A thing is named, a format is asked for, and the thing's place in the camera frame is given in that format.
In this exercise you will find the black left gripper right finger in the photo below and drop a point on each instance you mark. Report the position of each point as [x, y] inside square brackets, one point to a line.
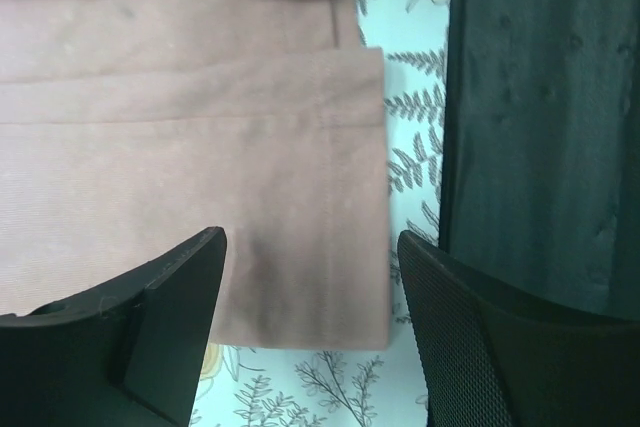
[494, 355]

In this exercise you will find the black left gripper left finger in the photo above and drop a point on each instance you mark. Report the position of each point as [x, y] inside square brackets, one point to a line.
[127, 352]

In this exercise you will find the pink printed t-shirt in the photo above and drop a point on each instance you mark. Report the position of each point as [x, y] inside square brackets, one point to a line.
[128, 126]

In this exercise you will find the floral tablecloth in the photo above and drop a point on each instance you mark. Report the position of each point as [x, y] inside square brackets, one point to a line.
[247, 387]

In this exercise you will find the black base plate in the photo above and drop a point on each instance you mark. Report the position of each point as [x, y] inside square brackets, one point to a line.
[541, 148]

